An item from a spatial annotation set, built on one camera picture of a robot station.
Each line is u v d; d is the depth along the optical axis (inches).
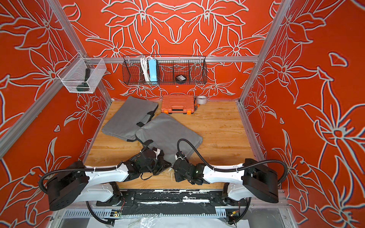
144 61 34.4
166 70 38.5
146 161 25.5
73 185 16.9
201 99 46.1
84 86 31.3
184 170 23.9
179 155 28.9
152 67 35.5
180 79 37.4
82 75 36.2
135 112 43.2
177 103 43.8
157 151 31.8
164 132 36.9
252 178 16.4
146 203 28.6
